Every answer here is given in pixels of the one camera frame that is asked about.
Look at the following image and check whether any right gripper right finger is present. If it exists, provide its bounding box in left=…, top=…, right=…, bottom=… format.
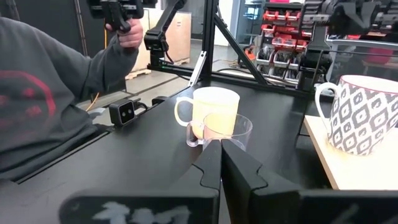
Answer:
left=221, top=139, right=398, bottom=224

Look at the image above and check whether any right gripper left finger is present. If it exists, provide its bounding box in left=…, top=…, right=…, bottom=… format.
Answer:
left=58, top=139, right=223, bottom=224

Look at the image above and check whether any clear glass cup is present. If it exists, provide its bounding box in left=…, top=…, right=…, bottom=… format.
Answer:
left=185, top=112, right=253, bottom=152

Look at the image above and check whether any grey white patterned mug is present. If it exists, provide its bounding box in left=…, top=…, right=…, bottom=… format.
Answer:
left=314, top=74, right=398, bottom=156

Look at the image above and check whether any pale yellow mug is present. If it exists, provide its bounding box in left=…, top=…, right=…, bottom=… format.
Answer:
left=174, top=86, right=241, bottom=141

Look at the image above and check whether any red storage bin rack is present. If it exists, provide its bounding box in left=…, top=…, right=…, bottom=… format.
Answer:
left=254, top=1, right=313, bottom=83

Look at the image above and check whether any orange floor object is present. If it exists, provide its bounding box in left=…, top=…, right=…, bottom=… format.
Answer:
left=244, top=46, right=256, bottom=62

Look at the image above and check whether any plywood crate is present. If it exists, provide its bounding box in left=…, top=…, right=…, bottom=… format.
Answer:
left=126, top=9, right=193, bottom=80

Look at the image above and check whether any person's right hand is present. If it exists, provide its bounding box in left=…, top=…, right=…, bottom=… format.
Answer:
left=104, top=18, right=144, bottom=50

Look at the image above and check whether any person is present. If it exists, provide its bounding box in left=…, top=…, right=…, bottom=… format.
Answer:
left=0, top=17, right=139, bottom=181

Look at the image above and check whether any wooden shelf with black frame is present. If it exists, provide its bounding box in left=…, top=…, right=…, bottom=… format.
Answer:
left=303, top=114, right=398, bottom=190

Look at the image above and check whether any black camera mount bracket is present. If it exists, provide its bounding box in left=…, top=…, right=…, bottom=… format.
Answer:
left=133, top=95, right=169, bottom=109

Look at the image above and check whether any small black table camera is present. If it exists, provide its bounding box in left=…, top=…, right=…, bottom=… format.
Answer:
left=108, top=98, right=137, bottom=127

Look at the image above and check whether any yellow cable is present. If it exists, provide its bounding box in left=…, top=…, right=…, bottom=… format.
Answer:
left=86, top=29, right=108, bottom=112

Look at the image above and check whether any black aluminium rig frame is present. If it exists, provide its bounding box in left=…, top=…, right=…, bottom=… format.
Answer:
left=146, top=0, right=315, bottom=94

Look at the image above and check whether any black teleoperation handle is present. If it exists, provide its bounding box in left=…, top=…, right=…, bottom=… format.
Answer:
left=86, top=0, right=158, bottom=34

